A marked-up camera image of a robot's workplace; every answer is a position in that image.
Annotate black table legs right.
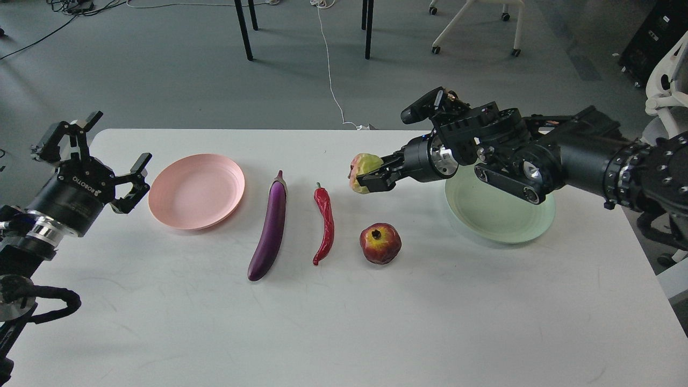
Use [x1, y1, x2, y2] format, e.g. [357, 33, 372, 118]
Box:
[361, 0, 375, 60]

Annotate black table legs left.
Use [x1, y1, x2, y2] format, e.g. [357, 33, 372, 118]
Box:
[233, 0, 259, 61]

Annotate black cabinet on wheels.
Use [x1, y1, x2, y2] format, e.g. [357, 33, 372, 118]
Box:
[618, 1, 687, 88]

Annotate white rolling chair base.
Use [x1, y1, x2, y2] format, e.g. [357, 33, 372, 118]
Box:
[431, 1, 526, 58]

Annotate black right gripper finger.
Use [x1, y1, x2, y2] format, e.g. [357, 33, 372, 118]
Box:
[372, 153, 405, 174]
[363, 171, 404, 193]

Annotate pink plate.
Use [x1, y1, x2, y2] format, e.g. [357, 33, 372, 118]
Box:
[148, 154, 246, 231]

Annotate white floor cable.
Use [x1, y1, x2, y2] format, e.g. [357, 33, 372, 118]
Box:
[310, 0, 371, 131]

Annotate white office chair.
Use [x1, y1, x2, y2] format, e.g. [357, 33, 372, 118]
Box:
[642, 33, 687, 146]

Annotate black table legs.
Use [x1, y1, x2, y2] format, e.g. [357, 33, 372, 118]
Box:
[233, 0, 259, 61]
[361, 0, 375, 60]

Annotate black floor cables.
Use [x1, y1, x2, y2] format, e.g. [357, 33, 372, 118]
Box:
[0, 0, 130, 63]

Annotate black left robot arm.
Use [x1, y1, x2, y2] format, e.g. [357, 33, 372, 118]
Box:
[1, 112, 152, 384]

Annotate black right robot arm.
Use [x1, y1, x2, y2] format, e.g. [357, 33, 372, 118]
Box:
[349, 87, 687, 250]

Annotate red chili pepper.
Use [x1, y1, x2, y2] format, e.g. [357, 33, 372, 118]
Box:
[312, 183, 335, 266]

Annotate green plate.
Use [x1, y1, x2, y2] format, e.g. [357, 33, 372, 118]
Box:
[444, 171, 557, 244]

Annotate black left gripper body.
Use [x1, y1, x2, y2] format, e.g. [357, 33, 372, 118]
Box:
[28, 157, 114, 237]

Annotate purple eggplant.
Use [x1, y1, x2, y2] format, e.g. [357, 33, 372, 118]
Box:
[247, 170, 287, 282]

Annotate red pomegranate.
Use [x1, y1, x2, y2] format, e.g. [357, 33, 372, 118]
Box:
[359, 223, 403, 265]

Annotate green pink guava fruit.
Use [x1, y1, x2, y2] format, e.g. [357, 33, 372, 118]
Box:
[347, 153, 384, 194]

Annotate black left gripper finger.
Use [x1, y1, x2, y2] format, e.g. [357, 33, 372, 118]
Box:
[110, 153, 153, 214]
[30, 111, 103, 168]

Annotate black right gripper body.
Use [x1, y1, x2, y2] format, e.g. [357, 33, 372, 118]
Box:
[400, 135, 458, 183]

